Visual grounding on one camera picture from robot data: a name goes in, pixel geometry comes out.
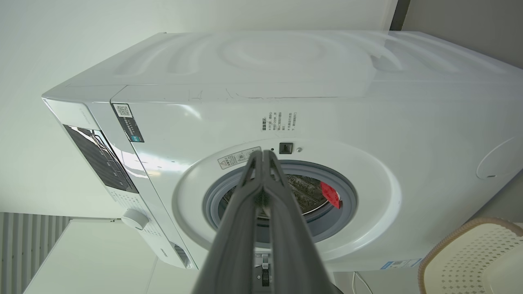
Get cream perforated laundry basket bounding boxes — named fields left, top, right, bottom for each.
left=418, top=217, right=523, bottom=294

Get dark baseboard strip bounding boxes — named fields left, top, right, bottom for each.
left=389, top=0, right=411, bottom=31

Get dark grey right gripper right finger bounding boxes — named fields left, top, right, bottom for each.
left=264, top=150, right=340, bottom=294

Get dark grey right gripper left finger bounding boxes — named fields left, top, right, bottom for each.
left=192, top=151, right=264, bottom=294

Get white cabinet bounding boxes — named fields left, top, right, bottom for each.
left=23, top=218, right=197, bottom=294

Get grey ribbed wall panel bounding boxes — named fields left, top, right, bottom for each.
left=0, top=212, right=72, bottom=294

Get red basketball jersey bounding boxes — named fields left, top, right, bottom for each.
left=320, top=182, right=342, bottom=209

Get white front-load washing machine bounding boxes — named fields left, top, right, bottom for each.
left=42, top=31, right=523, bottom=272

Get thin white cable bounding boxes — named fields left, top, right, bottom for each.
left=352, top=272, right=374, bottom=294

